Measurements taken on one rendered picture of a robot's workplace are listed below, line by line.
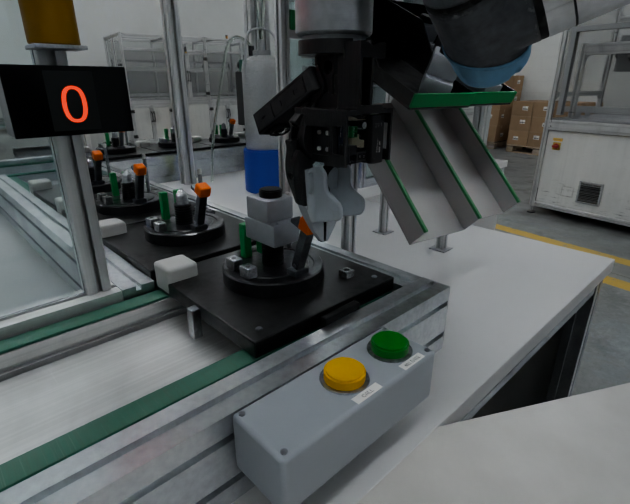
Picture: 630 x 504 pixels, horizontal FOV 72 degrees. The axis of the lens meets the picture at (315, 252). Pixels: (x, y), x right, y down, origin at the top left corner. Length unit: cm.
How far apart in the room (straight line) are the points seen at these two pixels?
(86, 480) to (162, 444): 5
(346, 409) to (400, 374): 7
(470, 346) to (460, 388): 10
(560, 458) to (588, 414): 9
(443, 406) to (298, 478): 25
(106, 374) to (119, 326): 9
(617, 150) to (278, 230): 413
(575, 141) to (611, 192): 55
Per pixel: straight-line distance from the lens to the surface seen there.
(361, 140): 45
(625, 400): 68
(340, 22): 44
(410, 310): 56
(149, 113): 951
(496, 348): 70
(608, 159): 456
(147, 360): 56
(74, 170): 61
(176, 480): 41
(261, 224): 56
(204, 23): 1197
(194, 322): 55
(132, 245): 78
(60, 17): 56
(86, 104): 56
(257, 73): 149
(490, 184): 92
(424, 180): 78
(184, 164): 171
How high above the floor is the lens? 122
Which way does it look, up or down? 21 degrees down
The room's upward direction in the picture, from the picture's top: straight up
